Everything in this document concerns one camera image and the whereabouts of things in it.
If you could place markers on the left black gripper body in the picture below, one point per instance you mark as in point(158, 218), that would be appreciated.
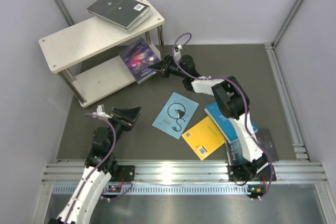
point(121, 124)

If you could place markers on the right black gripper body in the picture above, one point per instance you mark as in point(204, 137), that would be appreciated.
point(170, 68)

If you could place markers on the purple Robinson Crusoe book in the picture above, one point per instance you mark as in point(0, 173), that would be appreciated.
point(138, 57)

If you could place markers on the light blue cat book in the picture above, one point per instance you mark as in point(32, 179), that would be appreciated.
point(175, 115)

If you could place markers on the pale green book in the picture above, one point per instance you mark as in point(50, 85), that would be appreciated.
point(132, 13)

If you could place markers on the black shiny book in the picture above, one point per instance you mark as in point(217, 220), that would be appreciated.
point(106, 9)

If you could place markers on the blue paperback book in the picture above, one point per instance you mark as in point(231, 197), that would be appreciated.
point(232, 130)

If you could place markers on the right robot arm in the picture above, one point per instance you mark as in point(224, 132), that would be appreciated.
point(232, 101)

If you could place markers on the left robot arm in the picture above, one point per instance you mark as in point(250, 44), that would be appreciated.
point(101, 166)

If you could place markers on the white two-tier shelf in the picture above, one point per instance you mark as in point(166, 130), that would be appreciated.
point(91, 38)

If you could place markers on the yellow book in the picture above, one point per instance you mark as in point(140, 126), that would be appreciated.
point(204, 138)

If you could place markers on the dark blue castle book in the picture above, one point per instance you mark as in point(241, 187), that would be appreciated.
point(235, 153)

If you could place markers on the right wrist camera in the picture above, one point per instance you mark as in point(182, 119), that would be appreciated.
point(177, 52)

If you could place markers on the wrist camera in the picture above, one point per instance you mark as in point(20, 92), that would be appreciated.
point(177, 52)
point(101, 113)

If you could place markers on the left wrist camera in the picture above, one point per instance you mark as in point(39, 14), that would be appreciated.
point(101, 113)

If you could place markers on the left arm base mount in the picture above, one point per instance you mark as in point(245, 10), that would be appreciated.
point(124, 173)

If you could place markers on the slotted cable duct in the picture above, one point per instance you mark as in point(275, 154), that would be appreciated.
point(204, 189)

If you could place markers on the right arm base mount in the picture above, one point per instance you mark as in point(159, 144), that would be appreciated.
point(240, 172)

